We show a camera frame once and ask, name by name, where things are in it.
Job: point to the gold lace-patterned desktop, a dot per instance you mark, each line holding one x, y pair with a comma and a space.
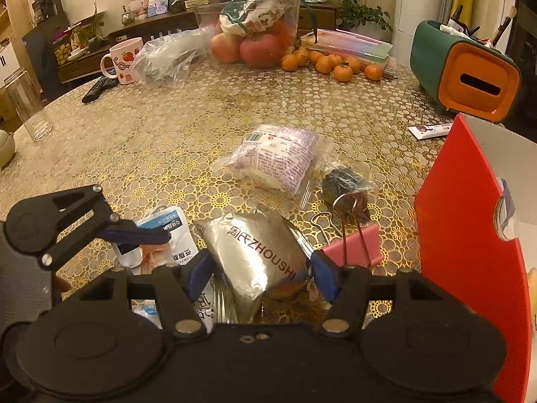
168, 134

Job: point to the purple white bread packet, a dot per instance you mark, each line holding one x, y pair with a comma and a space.
277, 155

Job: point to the thin-stemmed potted plant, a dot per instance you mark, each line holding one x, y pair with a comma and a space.
90, 35

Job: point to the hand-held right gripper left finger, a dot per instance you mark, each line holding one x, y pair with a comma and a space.
197, 277

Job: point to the small green vase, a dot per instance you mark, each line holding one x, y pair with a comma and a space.
127, 17

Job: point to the flat clear plastic case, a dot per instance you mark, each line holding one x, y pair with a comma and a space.
352, 46

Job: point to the wooden television cabinet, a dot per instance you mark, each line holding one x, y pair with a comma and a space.
84, 65

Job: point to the white standing air conditioner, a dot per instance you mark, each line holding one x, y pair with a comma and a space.
419, 0

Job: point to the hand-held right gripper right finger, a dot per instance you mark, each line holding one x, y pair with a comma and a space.
325, 277

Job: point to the red cardboard box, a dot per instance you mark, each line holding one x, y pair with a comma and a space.
461, 239

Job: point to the pile of tangerines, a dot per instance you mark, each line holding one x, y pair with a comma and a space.
335, 65

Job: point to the dark dropper bottle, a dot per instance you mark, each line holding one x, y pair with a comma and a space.
455, 16

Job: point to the white face mask packet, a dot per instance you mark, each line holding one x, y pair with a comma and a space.
168, 222

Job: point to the clear glass bottle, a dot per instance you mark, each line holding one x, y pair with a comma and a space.
27, 105

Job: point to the tall green potted tree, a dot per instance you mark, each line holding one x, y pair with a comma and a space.
360, 4

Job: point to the green orange tissue box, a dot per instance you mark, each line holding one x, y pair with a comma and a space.
436, 58

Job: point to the bag of black binder clips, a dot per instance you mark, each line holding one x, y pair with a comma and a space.
342, 182

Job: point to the black remote control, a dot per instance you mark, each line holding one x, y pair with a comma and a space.
98, 90

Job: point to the silver foil snack packet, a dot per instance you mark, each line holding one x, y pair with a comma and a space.
251, 252

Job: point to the clear plastic container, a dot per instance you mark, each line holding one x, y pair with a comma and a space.
205, 19

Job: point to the wooden calligraphy brush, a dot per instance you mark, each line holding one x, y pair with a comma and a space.
503, 27

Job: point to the clear plastic bag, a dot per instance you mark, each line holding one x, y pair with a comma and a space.
168, 61

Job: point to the white mug with pink print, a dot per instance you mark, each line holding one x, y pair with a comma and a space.
128, 61

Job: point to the small white sachet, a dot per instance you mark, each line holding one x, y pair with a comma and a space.
432, 131

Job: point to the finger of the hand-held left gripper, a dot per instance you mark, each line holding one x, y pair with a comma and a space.
138, 235

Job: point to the pink binder clip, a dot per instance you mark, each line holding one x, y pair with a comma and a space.
356, 247

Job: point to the red apple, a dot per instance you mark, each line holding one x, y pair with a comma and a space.
262, 52
225, 48

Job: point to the cream ceramic teapot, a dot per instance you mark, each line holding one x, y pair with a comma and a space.
6, 151

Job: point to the small pastel picture card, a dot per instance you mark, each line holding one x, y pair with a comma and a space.
158, 3

